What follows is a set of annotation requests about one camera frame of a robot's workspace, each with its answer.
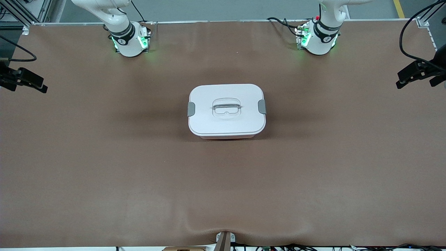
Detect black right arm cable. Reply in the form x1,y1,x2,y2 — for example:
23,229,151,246
0,35,38,62

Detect black left base cables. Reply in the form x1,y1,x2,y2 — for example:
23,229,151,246
266,16,302,37

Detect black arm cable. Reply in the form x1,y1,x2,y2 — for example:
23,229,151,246
0,35,38,62
399,0,446,66

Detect black right base cable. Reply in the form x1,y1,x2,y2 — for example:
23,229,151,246
130,0,147,24

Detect aluminium frame profile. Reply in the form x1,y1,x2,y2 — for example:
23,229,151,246
420,0,446,22

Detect brown table mat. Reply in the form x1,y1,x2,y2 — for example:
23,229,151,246
0,20,446,249

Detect aluminium frame posts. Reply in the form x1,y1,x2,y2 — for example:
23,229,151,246
0,0,53,25

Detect metal table edge bracket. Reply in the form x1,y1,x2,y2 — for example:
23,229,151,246
216,231,236,251

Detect white plastic box lid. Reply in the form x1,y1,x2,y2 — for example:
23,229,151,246
188,84,267,137

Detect aluminium table edge rail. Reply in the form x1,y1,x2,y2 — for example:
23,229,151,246
31,19,418,26

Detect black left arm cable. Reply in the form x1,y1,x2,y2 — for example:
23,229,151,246
399,0,446,66

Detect perforated metal edge strip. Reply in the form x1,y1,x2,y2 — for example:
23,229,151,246
426,26,440,53

